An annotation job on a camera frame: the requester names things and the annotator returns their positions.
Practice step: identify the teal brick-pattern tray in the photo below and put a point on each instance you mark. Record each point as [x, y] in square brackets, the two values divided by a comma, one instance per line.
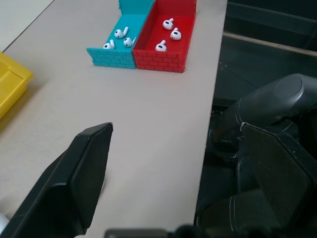
[123, 21]

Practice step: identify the yellow plastic bin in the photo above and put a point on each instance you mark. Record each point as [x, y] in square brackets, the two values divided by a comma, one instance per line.
[11, 84]

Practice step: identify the black robot lower body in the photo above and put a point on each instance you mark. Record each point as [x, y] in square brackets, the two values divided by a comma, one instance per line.
[272, 99]

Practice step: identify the red brick-pattern tray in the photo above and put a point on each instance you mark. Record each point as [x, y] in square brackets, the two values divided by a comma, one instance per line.
[158, 60]

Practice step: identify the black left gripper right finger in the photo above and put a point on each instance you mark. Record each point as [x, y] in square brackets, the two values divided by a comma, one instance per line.
[284, 173]

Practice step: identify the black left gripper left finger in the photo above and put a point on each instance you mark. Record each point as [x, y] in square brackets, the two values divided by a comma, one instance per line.
[64, 188]

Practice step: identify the white earbud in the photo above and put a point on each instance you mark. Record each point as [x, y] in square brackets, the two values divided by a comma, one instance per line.
[160, 47]
[167, 24]
[175, 35]
[127, 41]
[119, 34]
[108, 45]

